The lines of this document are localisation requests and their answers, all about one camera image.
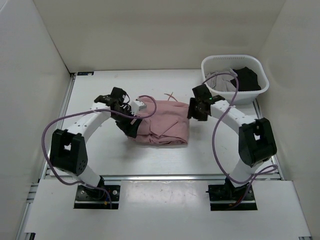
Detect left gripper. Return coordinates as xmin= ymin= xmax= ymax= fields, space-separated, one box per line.
xmin=111 ymin=105 xmax=142 ymax=139

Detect pink trousers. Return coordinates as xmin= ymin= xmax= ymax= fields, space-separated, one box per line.
xmin=127 ymin=96 xmax=190 ymax=145

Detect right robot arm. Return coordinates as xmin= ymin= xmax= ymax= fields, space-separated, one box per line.
xmin=187 ymin=84 xmax=277 ymax=200

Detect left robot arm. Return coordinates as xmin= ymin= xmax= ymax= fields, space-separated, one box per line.
xmin=49 ymin=87 xmax=147 ymax=200

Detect grey garment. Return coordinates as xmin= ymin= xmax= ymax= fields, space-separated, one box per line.
xmin=205 ymin=68 xmax=238 ymax=92

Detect black garment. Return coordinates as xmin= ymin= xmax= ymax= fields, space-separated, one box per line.
xmin=233 ymin=67 xmax=262 ymax=92

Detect black label strip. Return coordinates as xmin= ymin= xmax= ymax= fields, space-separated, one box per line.
xmin=77 ymin=71 xmax=94 ymax=76

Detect white plastic basket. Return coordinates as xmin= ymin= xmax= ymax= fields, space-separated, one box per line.
xmin=201 ymin=54 xmax=270 ymax=105

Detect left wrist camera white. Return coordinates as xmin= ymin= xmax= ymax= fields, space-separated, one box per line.
xmin=129 ymin=100 xmax=147 ymax=116

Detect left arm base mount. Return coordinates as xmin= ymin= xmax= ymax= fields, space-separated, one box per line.
xmin=73 ymin=184 xmax=121 ymax=210

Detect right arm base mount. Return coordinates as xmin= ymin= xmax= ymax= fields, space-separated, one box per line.
xmin=206 ymin=179 xmax=258 ymax=211

